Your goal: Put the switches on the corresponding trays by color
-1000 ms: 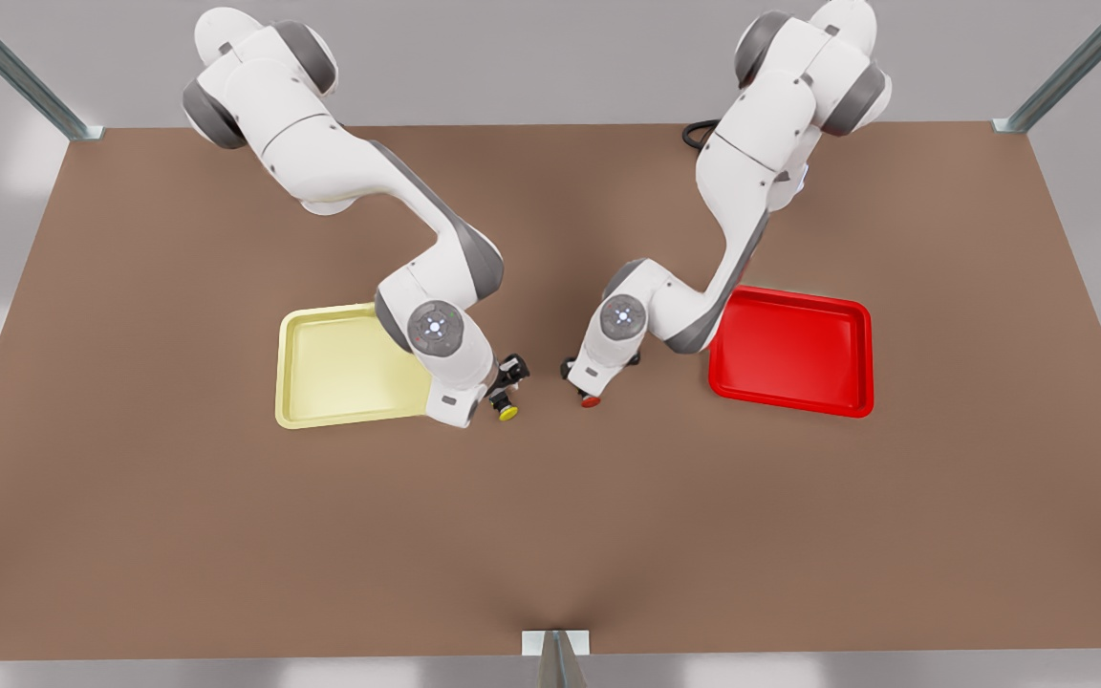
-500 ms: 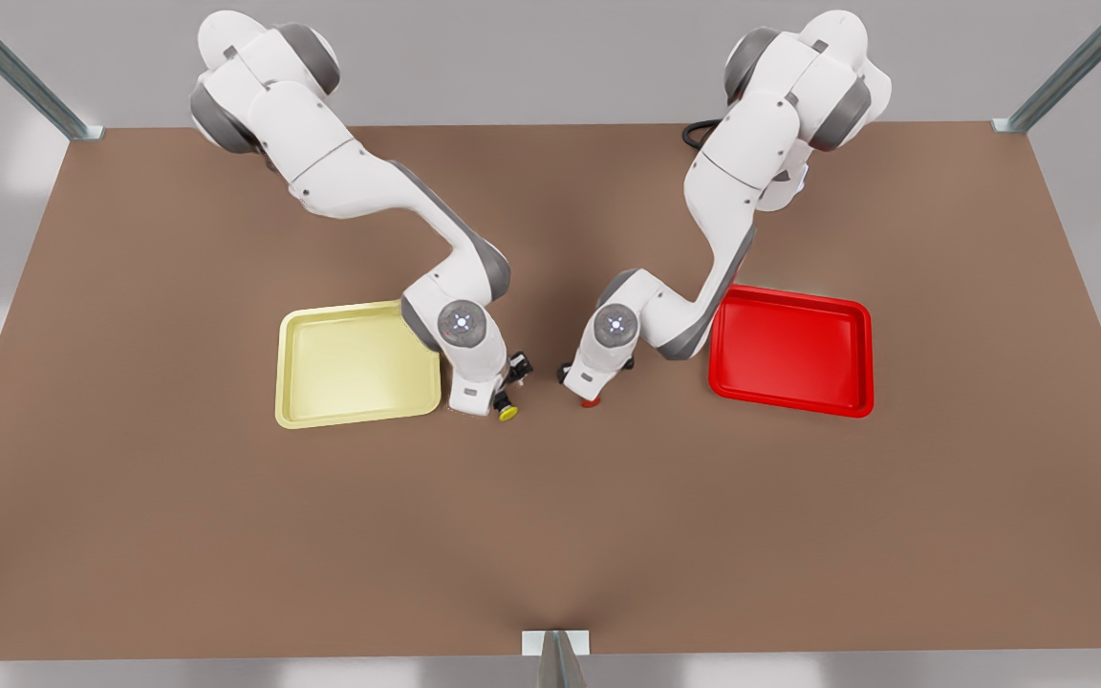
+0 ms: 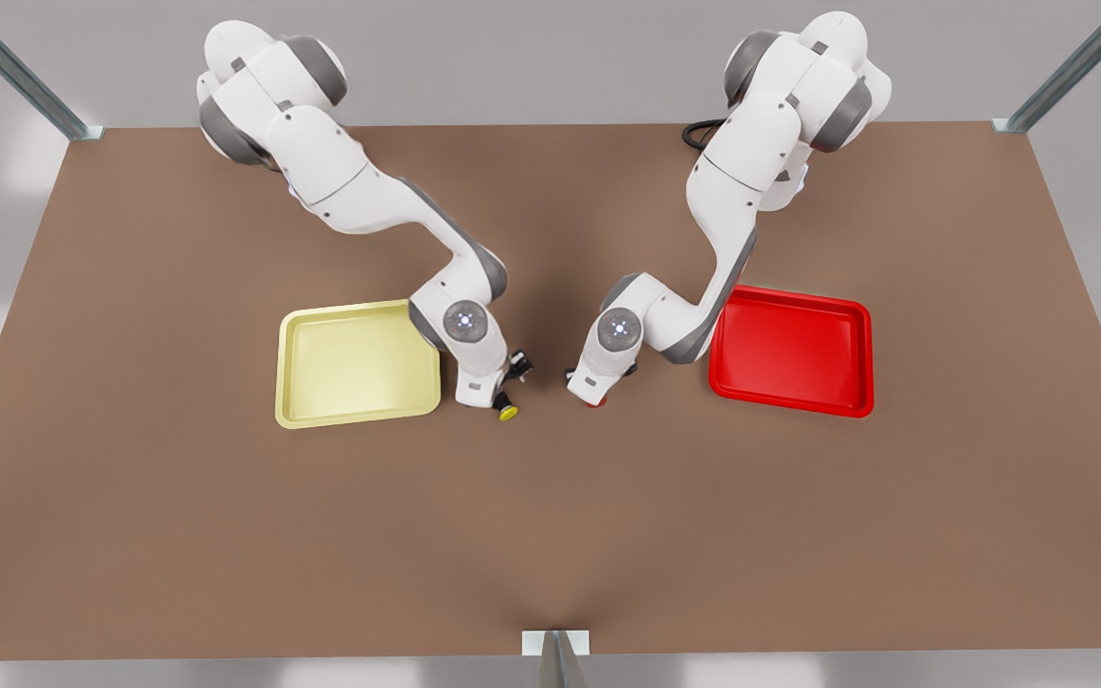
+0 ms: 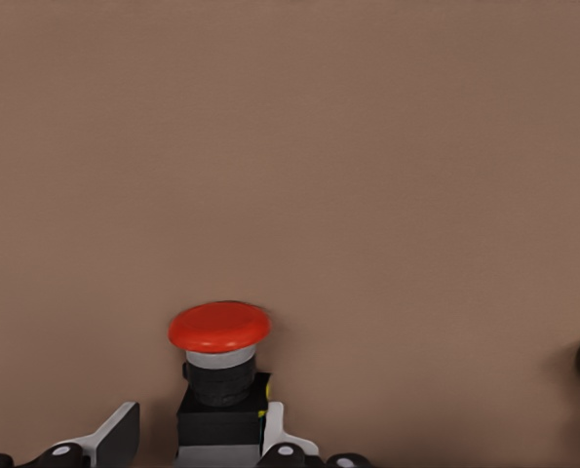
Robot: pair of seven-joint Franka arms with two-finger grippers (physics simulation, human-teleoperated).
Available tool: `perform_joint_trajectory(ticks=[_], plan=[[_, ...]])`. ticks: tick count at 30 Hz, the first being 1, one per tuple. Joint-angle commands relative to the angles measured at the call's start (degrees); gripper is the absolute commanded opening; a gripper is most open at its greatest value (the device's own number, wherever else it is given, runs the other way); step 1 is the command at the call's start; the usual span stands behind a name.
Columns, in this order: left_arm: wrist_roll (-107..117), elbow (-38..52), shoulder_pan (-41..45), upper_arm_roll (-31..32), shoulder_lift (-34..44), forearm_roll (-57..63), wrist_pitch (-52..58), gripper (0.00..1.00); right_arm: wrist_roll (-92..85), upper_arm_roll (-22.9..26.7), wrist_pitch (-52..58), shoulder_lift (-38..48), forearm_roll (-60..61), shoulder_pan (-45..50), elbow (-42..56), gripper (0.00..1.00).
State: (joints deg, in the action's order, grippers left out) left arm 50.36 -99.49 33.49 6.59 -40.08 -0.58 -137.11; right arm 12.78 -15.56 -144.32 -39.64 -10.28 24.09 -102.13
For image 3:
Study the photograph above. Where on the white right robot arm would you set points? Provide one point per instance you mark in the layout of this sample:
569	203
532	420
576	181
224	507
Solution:
340	182

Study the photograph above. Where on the silver frame post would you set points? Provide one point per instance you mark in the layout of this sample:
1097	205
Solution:
1071	67
20	76
556	657

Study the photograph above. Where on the pale yellow tray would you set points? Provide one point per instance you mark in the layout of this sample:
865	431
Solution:
359	368

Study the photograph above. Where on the yellow button switch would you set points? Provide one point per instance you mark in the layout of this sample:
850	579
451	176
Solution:
507	412

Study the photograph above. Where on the red tray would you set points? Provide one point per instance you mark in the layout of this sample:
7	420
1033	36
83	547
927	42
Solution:
794	352

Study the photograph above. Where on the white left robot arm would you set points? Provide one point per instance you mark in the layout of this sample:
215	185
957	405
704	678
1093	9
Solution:
751	162

